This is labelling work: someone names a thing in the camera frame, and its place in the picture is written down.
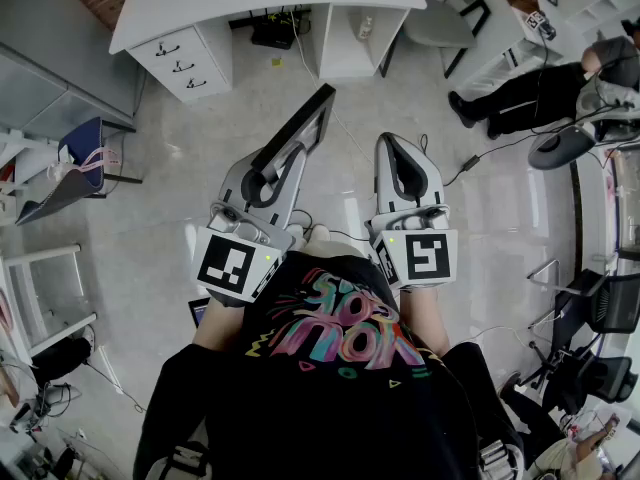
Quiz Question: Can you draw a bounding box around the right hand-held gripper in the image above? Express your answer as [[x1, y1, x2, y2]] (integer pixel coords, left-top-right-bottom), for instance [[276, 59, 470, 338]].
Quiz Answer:
[[363, 132, 460, 293]]

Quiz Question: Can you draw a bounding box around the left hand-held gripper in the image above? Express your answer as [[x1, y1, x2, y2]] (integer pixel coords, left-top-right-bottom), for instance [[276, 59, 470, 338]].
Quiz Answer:
[[192, 141, 308, 305]]

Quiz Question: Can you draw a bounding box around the black picture frame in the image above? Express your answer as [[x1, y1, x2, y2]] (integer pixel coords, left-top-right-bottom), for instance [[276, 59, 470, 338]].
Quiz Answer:
[[251, 82, 337, 185]]

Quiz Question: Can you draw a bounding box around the person's right forearm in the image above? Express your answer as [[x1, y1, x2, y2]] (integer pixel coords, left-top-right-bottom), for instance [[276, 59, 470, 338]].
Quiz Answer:
[[397, 285, 451, 357]]

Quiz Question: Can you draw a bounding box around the person's left forearm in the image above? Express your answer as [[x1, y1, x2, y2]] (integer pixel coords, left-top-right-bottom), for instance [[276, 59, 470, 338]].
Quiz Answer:
[[192, 295, 249, 354]]

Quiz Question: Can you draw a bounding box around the small black screen device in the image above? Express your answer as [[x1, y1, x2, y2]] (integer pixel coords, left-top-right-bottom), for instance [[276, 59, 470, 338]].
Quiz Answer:
[[188, 297, 211, 327]]

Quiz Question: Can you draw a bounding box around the white drawer cabinet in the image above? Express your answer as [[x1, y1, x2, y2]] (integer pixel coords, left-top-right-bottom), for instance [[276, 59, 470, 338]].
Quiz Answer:
[[125, 21, 234, 103]]

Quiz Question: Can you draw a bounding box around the black router box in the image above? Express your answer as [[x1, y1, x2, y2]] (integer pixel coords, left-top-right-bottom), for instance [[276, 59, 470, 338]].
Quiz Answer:
[[249, 10, 296, 49]]

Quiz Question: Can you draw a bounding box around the grey office chair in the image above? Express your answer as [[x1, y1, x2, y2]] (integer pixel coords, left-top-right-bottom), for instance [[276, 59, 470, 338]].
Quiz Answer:
[[527, 82, 640, 172]]

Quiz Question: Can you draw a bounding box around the white shell chair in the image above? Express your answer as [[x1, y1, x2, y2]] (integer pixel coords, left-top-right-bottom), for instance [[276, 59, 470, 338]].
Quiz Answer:
[[402, 0, 492, 79]]

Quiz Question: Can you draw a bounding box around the white counter with dark edge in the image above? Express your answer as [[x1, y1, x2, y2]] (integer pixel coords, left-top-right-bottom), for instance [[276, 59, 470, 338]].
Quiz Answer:
[[569, 142, 640, 269]]

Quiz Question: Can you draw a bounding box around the blue chair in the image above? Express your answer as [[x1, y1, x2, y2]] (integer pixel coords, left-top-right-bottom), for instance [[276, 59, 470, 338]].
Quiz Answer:
[[14, 116, 144, 227]]

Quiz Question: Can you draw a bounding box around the person's black printed t-shirt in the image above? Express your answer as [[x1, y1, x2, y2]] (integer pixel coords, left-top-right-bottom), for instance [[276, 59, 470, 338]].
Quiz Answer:
[[132, 240, 526, 480]]

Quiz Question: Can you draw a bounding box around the grey low cabinet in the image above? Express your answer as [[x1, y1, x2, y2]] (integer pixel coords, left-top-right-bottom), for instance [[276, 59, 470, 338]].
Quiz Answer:
[[0, 42, 139, 134]]

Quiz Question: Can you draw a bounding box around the black mesh office chair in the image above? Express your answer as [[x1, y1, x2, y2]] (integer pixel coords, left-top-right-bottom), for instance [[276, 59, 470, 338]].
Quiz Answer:
[[554, 267, 640, 337], [519, 340, 634, 417]]

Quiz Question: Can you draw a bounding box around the white metal rack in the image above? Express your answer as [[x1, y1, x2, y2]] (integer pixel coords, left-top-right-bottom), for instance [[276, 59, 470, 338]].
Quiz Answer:
[[0, 242, 99, 364]]

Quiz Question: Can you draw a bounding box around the black bag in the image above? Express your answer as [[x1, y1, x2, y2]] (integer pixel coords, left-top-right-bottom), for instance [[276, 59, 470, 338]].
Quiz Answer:
[[29, 337, 94, 384]]

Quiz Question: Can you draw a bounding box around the black power adapter cable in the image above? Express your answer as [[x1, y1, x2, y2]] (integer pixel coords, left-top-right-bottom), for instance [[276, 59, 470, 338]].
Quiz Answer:
[[442, 132, 539, 187]]

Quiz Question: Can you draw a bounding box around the white floor cable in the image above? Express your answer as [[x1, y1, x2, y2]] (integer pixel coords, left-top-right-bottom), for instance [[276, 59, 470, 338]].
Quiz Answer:
[[289, 10, 377, 167]]

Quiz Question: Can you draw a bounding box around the pink strapped bag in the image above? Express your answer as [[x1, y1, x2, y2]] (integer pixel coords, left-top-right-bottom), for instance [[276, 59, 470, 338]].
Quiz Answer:
[[47, 145, 121, 179]]

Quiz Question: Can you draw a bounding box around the thin floor cable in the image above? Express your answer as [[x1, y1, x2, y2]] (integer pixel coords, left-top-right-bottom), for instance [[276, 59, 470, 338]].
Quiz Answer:
[[82, 357, 146, 414]]

